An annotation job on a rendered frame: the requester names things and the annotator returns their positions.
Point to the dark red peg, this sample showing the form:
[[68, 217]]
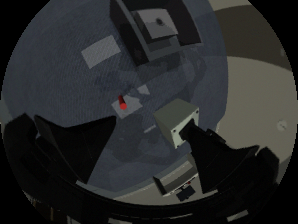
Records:
[[122, 102]]

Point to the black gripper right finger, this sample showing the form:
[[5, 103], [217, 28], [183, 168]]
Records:
[[215, 161]]

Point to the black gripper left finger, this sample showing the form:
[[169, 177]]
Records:
[[80, 145]]

